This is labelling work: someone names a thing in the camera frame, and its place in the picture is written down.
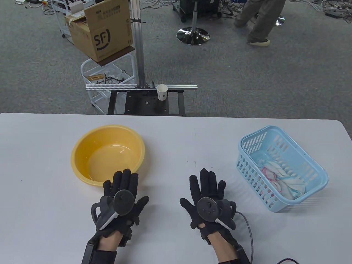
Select person's right hand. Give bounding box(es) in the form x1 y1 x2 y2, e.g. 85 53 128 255
180 168 237 239

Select person's left hand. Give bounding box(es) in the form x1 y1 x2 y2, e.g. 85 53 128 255
95 169 149 238

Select yellow plastic basin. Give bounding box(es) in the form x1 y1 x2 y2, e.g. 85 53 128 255
71 125 146 189

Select pink-trimmed white dish cloth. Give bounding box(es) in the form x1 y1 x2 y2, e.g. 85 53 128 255
261 167 284 193

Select person's right forearm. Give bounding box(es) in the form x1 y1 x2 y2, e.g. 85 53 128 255
210 232 238 263

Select person's left forearm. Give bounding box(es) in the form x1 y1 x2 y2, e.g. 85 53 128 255
98 232 123 251

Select black left hand controller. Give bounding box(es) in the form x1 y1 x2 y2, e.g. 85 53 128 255
91 190 136 231

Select black hand controller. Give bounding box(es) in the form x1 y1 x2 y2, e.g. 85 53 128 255
197 197 237 231
91 190 136 231

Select black right hand controller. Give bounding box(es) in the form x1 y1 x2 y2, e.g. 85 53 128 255
197 197 237 231

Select black right glove sensor box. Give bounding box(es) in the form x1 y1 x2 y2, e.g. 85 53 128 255
200 230 213 246

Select black glove sensor box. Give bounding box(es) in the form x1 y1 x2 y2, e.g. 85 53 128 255
200 230 213 246
118 230 133 247

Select black left glove sensor box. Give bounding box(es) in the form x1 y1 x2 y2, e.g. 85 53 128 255
118 230 133 247

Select black metal stand base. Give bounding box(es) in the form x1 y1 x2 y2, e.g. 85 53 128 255
108 90 186 117

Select white paper cup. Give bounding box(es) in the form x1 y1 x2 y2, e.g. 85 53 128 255
156 84 169 101

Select light blue plastic basket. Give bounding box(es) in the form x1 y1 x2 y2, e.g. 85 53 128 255
236 126 329 213

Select brown wooden board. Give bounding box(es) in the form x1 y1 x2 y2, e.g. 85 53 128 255
93 45 136 67

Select brown cardboard box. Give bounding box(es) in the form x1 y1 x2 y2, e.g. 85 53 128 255
65 0 134 63

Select black equipment case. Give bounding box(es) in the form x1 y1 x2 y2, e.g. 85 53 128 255
172 0 222 23

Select white metal trolley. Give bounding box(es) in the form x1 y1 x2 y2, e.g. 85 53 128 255
50 0 97 39

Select grey right wrist cable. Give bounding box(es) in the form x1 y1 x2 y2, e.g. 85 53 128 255
235 212 299 264

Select black left wrist strap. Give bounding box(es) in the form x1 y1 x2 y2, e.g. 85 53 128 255
91 249 117 264

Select white wire cart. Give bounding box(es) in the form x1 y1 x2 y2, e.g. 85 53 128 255
80 52 137 112

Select black tangled cables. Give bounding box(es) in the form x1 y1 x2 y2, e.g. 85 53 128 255
96 70 133 84

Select aluminium profile frame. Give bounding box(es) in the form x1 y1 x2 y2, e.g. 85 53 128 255
86 0 198 91

